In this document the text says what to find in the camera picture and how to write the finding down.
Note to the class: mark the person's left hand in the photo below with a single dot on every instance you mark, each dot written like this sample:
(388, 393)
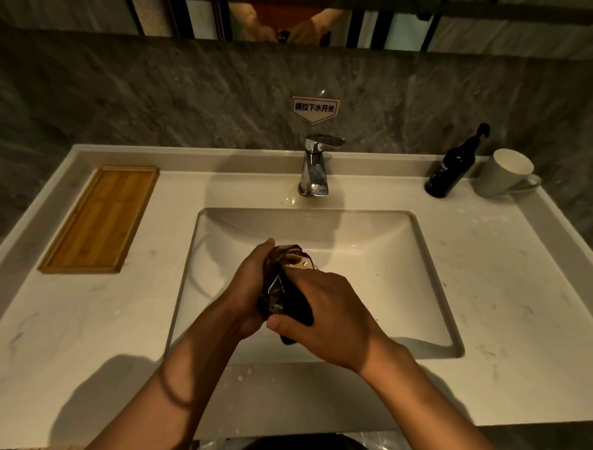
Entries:
(245, 287)

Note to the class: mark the person's right hand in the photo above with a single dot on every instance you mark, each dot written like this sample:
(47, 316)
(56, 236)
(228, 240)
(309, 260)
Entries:
(338, 320)

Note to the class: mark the person's left thumb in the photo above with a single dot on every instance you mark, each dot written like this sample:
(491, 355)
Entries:
(264, 255)

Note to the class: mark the person's right thumb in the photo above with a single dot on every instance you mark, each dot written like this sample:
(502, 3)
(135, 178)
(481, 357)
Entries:
(289, 325)

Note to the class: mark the black item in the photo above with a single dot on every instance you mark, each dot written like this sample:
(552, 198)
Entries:
(289, 301)

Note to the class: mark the person's left forearm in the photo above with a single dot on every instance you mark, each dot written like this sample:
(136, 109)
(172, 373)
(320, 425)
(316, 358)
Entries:
(185, 389)

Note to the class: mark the person's right forearm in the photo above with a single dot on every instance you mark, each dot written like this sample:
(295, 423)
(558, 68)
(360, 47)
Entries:
(421, 403)

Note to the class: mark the chrome sink faucet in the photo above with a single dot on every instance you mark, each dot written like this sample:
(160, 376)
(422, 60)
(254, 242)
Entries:
(315, 167)

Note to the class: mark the white rectangular sink basin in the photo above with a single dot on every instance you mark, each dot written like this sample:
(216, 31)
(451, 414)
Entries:
(370, 259)

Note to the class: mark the thin dark wrist band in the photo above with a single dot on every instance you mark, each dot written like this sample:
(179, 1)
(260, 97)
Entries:
(172, 391)

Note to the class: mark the bamboo wooden tray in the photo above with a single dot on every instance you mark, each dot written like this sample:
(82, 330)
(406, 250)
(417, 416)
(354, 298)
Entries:
(104, 218)

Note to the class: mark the black pump bottle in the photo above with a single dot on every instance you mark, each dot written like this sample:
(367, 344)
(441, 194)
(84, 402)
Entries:
(451, 169)

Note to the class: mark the white ceramic mug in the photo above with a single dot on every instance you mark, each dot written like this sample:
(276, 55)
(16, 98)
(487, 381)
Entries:
(502, 174)

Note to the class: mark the white wall sticker sign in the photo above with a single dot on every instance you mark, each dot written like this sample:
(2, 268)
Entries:
(315, 109)

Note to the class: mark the wall mirror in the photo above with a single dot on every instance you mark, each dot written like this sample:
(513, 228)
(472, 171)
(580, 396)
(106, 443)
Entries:
(394, 28)

